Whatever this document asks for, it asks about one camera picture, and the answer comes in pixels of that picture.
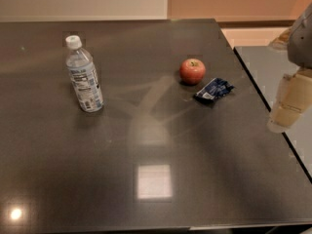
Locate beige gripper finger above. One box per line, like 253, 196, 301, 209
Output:
267, 69, 312, 133
269, 28, 291, 50

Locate clear water bottle blue label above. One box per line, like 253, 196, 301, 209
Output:
65, 35, 103, 112

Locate blue snack wrapper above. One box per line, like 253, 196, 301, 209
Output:
194, 78, 234, 101

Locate red apple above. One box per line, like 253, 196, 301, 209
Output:
179, 58, 206, 85

